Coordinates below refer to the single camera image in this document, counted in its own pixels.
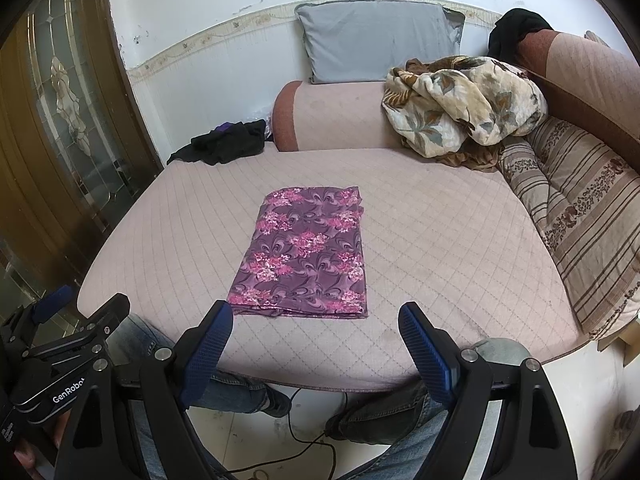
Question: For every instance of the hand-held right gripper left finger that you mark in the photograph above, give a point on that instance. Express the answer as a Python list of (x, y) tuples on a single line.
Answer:
[(207, 350)]

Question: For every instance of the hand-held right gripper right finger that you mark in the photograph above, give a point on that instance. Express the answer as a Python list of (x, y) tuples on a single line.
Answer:
[(430, 355)]

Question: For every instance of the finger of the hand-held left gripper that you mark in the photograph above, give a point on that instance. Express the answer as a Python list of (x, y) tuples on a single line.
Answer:
[(107, 312), (52, 302)]

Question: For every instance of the purple floral shirt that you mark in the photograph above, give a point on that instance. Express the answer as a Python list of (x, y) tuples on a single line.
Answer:
[(305, 255)]

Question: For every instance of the person's left hand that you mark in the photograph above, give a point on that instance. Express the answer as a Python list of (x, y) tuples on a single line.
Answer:
[(35, 462)]

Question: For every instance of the person's left leg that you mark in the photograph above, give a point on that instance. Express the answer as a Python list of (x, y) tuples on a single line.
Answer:
[(235, 400)]

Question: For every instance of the person's leg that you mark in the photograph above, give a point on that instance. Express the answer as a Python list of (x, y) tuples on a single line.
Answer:
[(400, 420), (235, 400)]

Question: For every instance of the person's right leg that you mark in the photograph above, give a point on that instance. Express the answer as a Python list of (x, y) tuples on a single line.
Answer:
[(400, 420)]

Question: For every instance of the person's left shoe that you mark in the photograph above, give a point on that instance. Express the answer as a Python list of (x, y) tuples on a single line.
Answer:
[(277, 402)]

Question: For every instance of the person's shoe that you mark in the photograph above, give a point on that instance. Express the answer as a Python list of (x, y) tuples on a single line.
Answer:
[(342, 427), (277, 402)]

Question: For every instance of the pink quilted sofa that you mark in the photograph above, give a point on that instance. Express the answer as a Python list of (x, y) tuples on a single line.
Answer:
[(440, 260)]

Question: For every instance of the person's right shoe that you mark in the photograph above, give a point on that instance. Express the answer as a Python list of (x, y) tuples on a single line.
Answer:
[(342, 427)]

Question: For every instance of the wooden door with glass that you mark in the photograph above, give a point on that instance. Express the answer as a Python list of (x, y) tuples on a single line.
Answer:
[(55, 135)]

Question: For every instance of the black crumpled garment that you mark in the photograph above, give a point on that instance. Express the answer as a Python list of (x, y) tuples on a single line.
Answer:
[(225, 145)]

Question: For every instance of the striped brown cushion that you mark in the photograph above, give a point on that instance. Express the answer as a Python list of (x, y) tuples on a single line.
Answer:
[(585, 210)]

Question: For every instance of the small purple cloth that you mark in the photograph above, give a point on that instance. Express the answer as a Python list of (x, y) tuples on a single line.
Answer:
[(225, 127)]

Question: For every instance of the beige floral blanket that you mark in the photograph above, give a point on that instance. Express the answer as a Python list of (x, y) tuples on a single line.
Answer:
[(450, 105)]

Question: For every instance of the pink sofa armrest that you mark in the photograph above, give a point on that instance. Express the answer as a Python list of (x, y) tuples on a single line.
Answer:
[(335, 115)]

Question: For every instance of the grey pillow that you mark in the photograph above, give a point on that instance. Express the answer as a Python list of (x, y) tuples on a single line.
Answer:
[(375, 42)]

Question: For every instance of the black cloth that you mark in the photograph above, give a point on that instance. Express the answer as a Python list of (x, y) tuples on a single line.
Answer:
[(517, 32)]

